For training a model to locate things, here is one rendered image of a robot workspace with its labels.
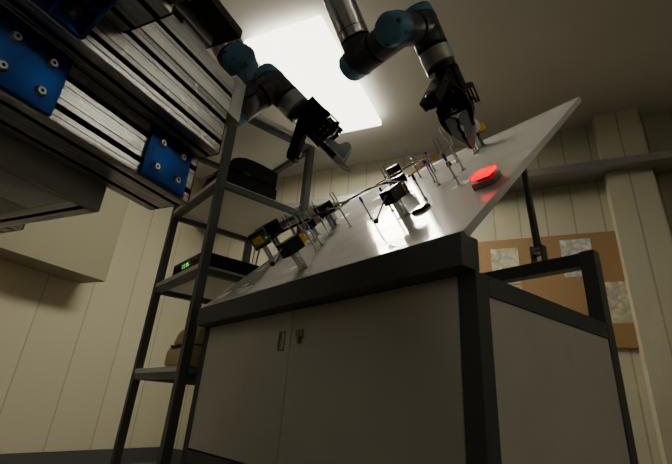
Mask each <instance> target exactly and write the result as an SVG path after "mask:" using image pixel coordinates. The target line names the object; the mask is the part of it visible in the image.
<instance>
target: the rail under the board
mask: <svg viewBox="0 0 672 464"><path fill-rule="evenodd" d="M472 271H477V272H479V271H480V268H479V253H478V240H477V239H475V238H473V237H471V236H467V235H466V234H464V233H462V232H458V233H454V234H451V235H447V236H444V237H441V238H437V239H434V240H430V241H427V242H424V243H420V244H417V245H414V246H410V247H407V248H403V249H400V250H397V251H393V252H390V253H386V254H383V255H380V256H376V257H373V258H369V259H366V260H363V261H359V262H356V263H352V264H349V265H346V266H342V267H339V268H335V269H332V270H329V271H325V272H322V273H318V274H315V275H312V276H308V277H305V278H301V279H298V280H295V281H291V282H288V283H285V284H281V285H278V286H274V287H271V288H268V289H264V290H261V291H257V292H254V293H251V294H247V295H244V296H240V297H237V298H234V299H230V300H227V301H223V302H220V303H217V304H213V305H210V306H206V307H203V308H200V309H199V312H198V317H197V322H196V326H200V327H206V328H207V327H216V326H220V325H225V324H230V323H235V322H240V321H244V320H249V319H254V318H259V317H264V316H268V315H273V314H278V313H283V312H288V311H292V310H297V309H302V308H307V307H312V306H316V305H321V304H326V303H331V302H336V301H340V300H345V299H350V298H355V297H360V296H364V295H369V294H374V293H379V292H384V291H388V290H393V289H398V288H403V287H408V286H412V285H417V284H422V283H427V282H432V281H436V280H441V279H446V278H451V277H456V276H458V274H462V273H467V272H472Z"/></svg>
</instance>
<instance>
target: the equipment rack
mask: <svg viewBox="0 0 672 464"><path fill-rule="evenodd" d="M293 133H294V132H293V131H291V130H289V129H287V128H285V127H283V126H281V125H279V124H277V123H275V122H273V121H271V120H269V119H267V118H265V117H263V116H261V115H257V116H256V117H254V118H253V119H251V120H250V121H249V122H246V123H245V124H243V125H241V126H239V127H236V126H234V125H232V124H231V125H226V126H225V130H224V134H223V139H222V144H221V149H220V153H219V154H218V155H214V156H209V157H204V158H199V159H198V162H201V163H203V164H206V165H208V166H211V167H213V168H216V169H218V174H217V178H216V179H215V180H213V181H212V182H211V183H209V184H208V185H207V186H205V187H204V188H203V189H202V190H200V191H199V192H198V193H196V194H195V195H194V196H192V197H191V198H190V199H189V203H188V204H186V205H180V206H173V210H172V214H171V218H170V222H169V226H168V231H167V235H166V239H165V243H164V247H163V251H162V255H161V259H160V263H159V267H158V271H157V275H156V279H155V283H154V287H153V291H152V295H151V299H150V303H149V307H148V311H147V315H146V319H145V323H144V327H143V331H142V335H141V339H140V343H139V347H138V351H137V355H136V359H135V363H134V367H133V371H132V375H131V379H130V383H129V387H128V391H127V395H126V399H125V403H124V407H123V411H122V415H121V419H120V423H119V427H118V431H117V435H116V439H115V443H114V447H113V451H112V455H111V459H110V463H109V464H120V462H121V458H122V454H123V450H124V446H125V441H126V437H127V433H128V429H129V425H130V421H131V416H132V412H133V408H134V404H135V400H136V396H137V392H138V387H139V383H140V380H144V381H154V382H165V383H174V384H173V388H172V393H171V398H170V403H169V407H168V412H167V417H166V422H165V426H164V431H163V436H162V441H161V446H160V450H159V455H158V460H157V464H170V462H171V457H172V452H173V447H174V442H175V437H176V432H177V427H178V422H179V417H180V412H181V407H182V402H183V396H184V391H185V386H186V385H195V382H196V377H197V371H198V368H191V367H189V366H190V361H191V356H192V351H193V346H194V341H195V336H196V331H197V326H196V322H197V317H198V312H199V309H200V308H201V306H202V304H208V303H209V302H210V301H212V300H213V299H215V298H216V297H217V296H219V295H220V294H222V293H223V292H224V291H226V290H227V289H229V288H230V287H231V286H233V285H234V284H236V283H237V282H238V281H240V280H241V279H242V278H244V277H245V276H246V275H242V274H238V273H234V272H231V271H227V270H223V269H219V268H215V267H212V266H210V261H211V256H212V251H213V246H214V241H215V236H216V234H220V235H223V236H226V237H229V238H233V239H236V240H239V241H242V242H245V245H244V251H243V257H242V261H243V262H246V263H250V257H251V251H252V243H251V242H250V240H249V238H248V236H249V235H250V234H252V233H253V232H255V230H256V229H258V228H260V227H261V226H263V225H264V224H266V223H268V222H270V221H272V220H274V219H276V218H277V220H278V221H279V223H280V222H282V221H283V219H282V217H283V218H284V220H285V222H286V224H287V225H288V226H289V225H290V224H291V225H292V224H294V223H296V221H295V219H294V217H293V216H294V215H295V216H296V218H297V219H298V221H299V222H300V221H301V220H300V218H299V216H298V215H297V211H296V210H298V212H299V214H300V216H301V217H302V219H303V220H304V219H305V218H306V219H307V216H306V215H307V214H308V208H309V198H310V189H311V180H312V170H313V161H314V152H315V149H316V148H317V146H316V144H315V143H314V142H312V141H310V140H308V139H305V143H304V146H303V149H302V155H301V158H300V160H301V159H302V158H304V157H305V163H304V171H303V180H302V188H301V197H300V205H301V204H302V205H303V207H304V209H305V211H306V212H307V214H306V215H305V213H306V212H305V211H304V212H305V213H304V212H303V210H304V209H303V210H302V208H303V207H302V205H301V207H302V208H301V207H300V205H299V208H300V209H301V211H302V213H303V214H304V216H305V218H304V216H303V215H302V213H301V211H300V210H299V209H296V208H294V207H291V206H288V205H286V204H283V203H281V202H278V201H275V200H273V199H270V198H268V197H265V196H263V195H260V194H257V193H255V192H252V191H250V190H247V189H244V188H242V187H239V186H237V185H234V184H232V183H229V182H226V180H227V175H228V170H229V165H230V161H231V160H232V159H234V158H247V159H250V160H252V161H255V162H257V163H259V164H261V165H263V166H265V167H267V168H269V169H271V170H272V171H274V172H276V173H277V174H279V173H280V172H282V171H283V170H285V169H287V168H288V167H290V166H291V165H293V164H294V163H295V162H291V161H290V160H289V159H288V158H287V157H286V156H287V151H288V148H289V146H290V143H291V140H292V136H293ZM291 210H292V211H293V213H294V215H293V214H292V212H291ZM284 214H285V215H286V217H287V219H288V220H289V222H290V224H289V223H288V221H287V219H286V218H285V216H284ZM182 216H184V217H182ZM185 217H187V218H185ZM188 218H190V219H188ZM191 219H193V220H191ZM194 220H196V221H194ZM198 221H199V222H198ZM178 222H181V223H184V224H187V225H191V226H194V227H197V228H200V229H204V230H206V231H205V236H204V241H203V246H202V250H201V255H200V260H199V263H198V264H196V265H194V266H192V267H190V268H188V269H186V270H183V271H181V272H179V273H177V274H175V275H173V276H171V277H169V278H167V279H165V275H166V271H167V267H168V262H169V258H170V254H171V250H172V246H173V242H174V238H175V233H176V229H177V225H178ZM201 222H203V223H201ZM285 222H284V223H283V222H282V223H283V224H282V223H281V224H282V226H283V225H285V227H287V225H286V224H285ZM204 223H206V224H204ZM281 224H280V225H281ZM217 227H218V228H217ZM285 227H284V226H283V227H282V228H285ZM220 228H221V229H220ZM223 229H224V230H223ZM226 230H228V231H226ZM229 231H231V232H229ZM232 232H234V233H232ZM235 233H237V234H235ZM238 234H240V235H238ZM242 235H243V236H242ZM245 236H246V237H245ZM164 279H165V280H164ZM169 290H171V291H169ZM174 291H175V292H174ZM178 292H180V293H178ZM183 293H185V294H183ZM188 294H189V295H188ZM161 295H164V296H168V297H173V298H178V299H183V300H187V301H191V303H190V307H189V312H188V317H187V322H186V327H185V331H184V336H183V341H182V346H181V350H180V355H179V360H178V365H177V366H168V367H153V368H143V367H144V362H145V358H146V354H147V350H148V346H149V342H150V337H151V333H152V329H153V325H154V321H155V317H156V312H157V308H158V304H159V300H160V296H161ZM206 298H208V299H206ZM211 299H212V300H211Z"/></svg>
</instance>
